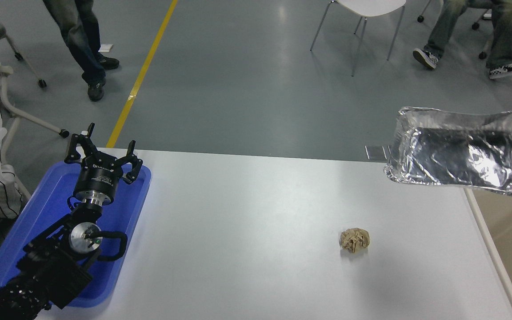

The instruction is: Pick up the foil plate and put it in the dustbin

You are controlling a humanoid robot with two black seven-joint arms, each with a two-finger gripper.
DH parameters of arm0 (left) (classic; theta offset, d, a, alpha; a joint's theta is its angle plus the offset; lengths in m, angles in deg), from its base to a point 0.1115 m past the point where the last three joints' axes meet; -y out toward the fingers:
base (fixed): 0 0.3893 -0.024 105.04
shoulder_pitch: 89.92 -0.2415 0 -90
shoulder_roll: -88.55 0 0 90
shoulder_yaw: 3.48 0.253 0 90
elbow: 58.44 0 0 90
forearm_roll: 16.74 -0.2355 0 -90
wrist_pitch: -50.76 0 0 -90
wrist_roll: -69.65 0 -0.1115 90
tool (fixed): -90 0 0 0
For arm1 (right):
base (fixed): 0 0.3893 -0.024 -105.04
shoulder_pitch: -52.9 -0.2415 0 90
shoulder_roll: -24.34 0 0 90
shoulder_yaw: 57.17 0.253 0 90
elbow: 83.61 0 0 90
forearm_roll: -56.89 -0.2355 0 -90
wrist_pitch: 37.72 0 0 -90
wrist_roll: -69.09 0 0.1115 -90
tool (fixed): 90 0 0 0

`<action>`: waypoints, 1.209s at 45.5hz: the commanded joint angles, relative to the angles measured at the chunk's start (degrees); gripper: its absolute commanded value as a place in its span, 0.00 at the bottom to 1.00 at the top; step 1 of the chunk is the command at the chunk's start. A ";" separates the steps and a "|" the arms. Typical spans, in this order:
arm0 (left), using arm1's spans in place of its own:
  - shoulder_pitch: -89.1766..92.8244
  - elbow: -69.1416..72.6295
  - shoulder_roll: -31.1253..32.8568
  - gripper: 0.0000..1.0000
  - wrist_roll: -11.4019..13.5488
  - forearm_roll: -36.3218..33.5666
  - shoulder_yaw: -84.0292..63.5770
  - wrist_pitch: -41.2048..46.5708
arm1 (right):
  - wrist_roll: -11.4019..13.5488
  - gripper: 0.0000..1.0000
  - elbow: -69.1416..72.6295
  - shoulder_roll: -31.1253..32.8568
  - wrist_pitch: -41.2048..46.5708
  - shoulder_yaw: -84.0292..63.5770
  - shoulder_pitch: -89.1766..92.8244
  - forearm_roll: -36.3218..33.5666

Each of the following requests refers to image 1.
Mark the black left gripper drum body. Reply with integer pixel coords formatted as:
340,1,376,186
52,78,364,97
75,158,126,198

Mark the crinkled foil tray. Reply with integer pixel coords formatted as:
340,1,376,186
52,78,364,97
383,106,512,197

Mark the metal floor outlet plate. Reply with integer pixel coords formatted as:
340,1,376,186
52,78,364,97
365,145,389,160

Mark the white-framed chair with castors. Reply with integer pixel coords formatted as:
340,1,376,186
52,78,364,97
0,62,71,200

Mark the blue plastic tray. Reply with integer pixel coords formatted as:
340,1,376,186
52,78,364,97
0,161,152,308

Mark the standing person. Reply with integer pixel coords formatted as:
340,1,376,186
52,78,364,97
43,0,120,102

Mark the seated person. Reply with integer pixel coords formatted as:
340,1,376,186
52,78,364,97
413,0,512,80

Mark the crumpled tan paper ball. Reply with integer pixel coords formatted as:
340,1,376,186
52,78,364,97
340,228,370,254

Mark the white chair with metal legs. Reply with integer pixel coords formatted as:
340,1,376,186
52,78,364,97
310,0,407,77

